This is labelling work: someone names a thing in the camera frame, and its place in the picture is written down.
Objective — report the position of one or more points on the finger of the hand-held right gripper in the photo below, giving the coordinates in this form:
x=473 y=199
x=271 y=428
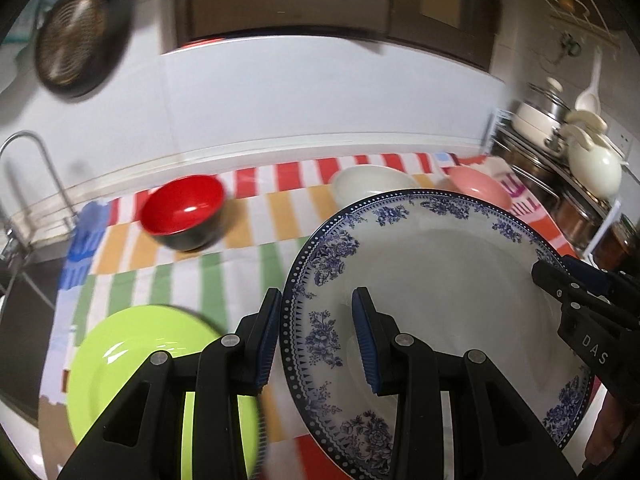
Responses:
x=555 y=282
x=590 y=275

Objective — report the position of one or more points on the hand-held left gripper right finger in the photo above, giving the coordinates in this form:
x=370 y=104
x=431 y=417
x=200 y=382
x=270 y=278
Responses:
x=364 y=345

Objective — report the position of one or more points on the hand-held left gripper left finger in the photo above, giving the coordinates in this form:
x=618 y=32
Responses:
x=265 y=345

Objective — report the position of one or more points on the pink bowl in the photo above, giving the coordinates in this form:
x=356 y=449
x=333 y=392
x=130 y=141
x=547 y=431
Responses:
x=480 y=187

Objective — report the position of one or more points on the green plate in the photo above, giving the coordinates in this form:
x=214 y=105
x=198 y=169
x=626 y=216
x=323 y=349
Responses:
x=125 y=370

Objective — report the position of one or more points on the white bowl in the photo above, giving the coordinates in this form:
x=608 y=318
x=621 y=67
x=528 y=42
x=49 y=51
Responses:
x=365 y=182

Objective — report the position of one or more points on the red and black bowl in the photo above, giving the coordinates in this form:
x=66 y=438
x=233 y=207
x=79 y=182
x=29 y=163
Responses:
x=180 y=205

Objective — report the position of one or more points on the person's right hand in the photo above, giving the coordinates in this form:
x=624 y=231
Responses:
x=605 y=430

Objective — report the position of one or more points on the white metal dish rack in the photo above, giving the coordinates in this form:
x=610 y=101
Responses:
x=602 y=225

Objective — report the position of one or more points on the copper coloured pot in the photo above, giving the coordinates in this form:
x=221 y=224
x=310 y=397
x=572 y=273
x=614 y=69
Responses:
x=575 y=215

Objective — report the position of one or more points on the cream ceramic casserole pot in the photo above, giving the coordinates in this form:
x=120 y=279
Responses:
x=595 y=165

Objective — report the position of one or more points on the stainless steel pot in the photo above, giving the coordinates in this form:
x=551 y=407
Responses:
x=525 y=160

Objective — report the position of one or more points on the colourful striped cloth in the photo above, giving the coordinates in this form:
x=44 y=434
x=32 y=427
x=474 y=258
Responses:
x=150 y=280

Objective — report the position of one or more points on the white pot with glass lid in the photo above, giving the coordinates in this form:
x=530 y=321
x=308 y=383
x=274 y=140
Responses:
x=530 y=125

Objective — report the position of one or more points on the white rice spoon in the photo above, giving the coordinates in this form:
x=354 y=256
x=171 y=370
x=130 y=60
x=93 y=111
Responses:
x=587 y=100

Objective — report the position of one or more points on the black scissors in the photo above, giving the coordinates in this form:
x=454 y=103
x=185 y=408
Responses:
x=567 y=45

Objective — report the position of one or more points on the steel sink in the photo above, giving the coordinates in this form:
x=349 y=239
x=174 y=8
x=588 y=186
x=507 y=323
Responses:
x=30 y=290

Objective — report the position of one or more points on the chrome kitchen faucet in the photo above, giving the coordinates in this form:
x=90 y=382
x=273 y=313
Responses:
x=7 y=247

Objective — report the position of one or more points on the thin gooseneck faucet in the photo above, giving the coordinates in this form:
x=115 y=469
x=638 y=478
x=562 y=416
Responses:
x=50 y=170

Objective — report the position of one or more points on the dark wooden window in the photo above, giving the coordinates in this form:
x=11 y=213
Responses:
x=300 y=0

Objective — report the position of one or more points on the black frying pan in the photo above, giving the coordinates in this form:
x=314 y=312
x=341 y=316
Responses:
x=75 y=40

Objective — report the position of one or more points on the white wall sockets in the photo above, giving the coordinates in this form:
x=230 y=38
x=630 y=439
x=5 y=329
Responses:
x=622 y=142

